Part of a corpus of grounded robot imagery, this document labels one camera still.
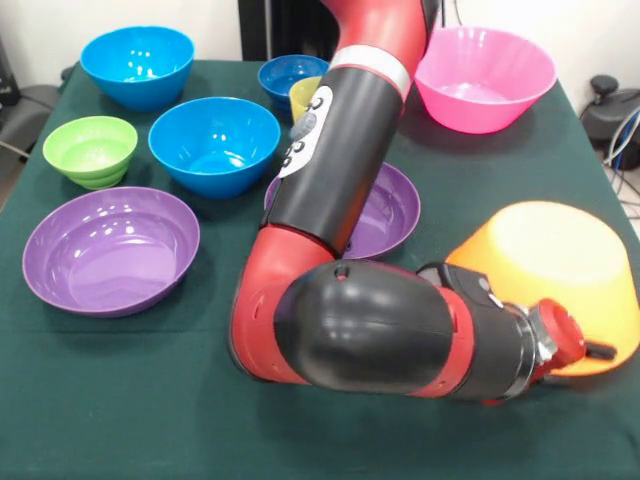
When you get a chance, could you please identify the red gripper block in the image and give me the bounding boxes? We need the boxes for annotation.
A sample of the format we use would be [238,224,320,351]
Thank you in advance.
[529,298,618,379]

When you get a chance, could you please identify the large orange bowl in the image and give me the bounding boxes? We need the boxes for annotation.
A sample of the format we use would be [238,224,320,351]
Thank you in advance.
[444,200,640,377]

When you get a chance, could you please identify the purple shallow bowl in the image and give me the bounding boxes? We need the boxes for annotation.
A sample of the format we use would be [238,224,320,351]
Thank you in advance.
[263,162,422,261]
[21,186,202,319]

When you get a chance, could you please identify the large pink bowl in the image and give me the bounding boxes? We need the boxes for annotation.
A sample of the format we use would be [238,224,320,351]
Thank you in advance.
[413,26,558,135]

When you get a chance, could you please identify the yellow cup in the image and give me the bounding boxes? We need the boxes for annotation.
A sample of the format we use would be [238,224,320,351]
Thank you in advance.
[288,76,324,124]

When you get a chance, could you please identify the small dark blue bowl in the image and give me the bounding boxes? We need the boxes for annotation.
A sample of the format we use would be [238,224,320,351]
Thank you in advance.
[257,53,331,109]

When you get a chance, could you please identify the light blue bowl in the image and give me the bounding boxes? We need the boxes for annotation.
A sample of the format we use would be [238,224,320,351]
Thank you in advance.
[147,96,282,201]
[79,25,196,112]

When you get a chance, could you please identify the dark green tablecloth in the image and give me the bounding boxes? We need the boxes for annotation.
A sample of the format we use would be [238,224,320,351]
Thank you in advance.
[0,59,640,480]

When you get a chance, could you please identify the small green bowl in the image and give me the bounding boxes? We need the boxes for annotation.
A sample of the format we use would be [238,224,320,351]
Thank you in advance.
[42,115,139,191]

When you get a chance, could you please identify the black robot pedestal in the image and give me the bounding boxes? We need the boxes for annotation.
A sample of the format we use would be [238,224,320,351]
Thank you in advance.
[238,0,346,62]

